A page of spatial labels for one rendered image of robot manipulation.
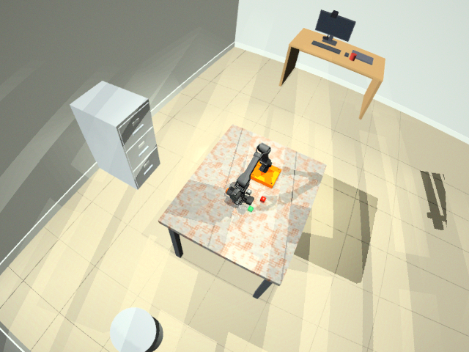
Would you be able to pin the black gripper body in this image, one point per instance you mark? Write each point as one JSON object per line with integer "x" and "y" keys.
{"x": 248, "y": 199}

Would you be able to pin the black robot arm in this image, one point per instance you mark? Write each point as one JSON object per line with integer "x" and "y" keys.
{"x": 244, "y": 179}

